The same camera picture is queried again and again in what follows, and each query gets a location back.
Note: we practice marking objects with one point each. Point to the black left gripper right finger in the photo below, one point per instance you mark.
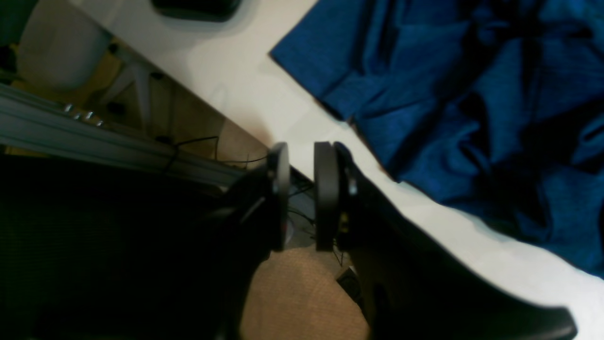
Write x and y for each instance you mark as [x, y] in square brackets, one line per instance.
[412, 288]

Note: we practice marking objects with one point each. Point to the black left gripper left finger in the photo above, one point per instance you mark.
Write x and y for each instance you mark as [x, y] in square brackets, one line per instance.
[92, 252]

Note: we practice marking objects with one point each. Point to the dark blue t-shirt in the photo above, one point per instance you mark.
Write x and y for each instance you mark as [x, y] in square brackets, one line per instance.
[491, 107]

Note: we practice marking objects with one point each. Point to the grey aluminium frame rail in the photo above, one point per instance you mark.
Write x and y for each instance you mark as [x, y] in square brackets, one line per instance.
[33, 123]

